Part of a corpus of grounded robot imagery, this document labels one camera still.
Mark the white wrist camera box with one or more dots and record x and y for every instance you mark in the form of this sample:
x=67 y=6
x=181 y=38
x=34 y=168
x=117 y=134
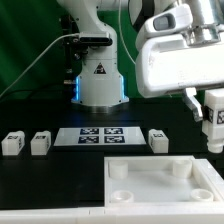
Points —
x=171 y=21

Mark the black camera on stand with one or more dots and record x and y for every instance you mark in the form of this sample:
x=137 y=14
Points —
x=95 y=39

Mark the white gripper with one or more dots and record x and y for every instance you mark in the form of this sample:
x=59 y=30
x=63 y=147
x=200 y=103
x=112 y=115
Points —
x=167 y=65

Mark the white obstacle fence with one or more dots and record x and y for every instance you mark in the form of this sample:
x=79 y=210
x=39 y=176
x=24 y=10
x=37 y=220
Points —
x=196 y=212

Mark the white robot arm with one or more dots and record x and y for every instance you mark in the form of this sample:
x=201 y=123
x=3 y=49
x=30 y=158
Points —
x=101 y=86

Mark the white square tabletop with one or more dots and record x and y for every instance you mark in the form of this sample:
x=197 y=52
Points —
x=160 y=180

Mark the white sheet with tags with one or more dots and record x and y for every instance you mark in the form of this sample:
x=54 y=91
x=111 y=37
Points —
x=99 y=136

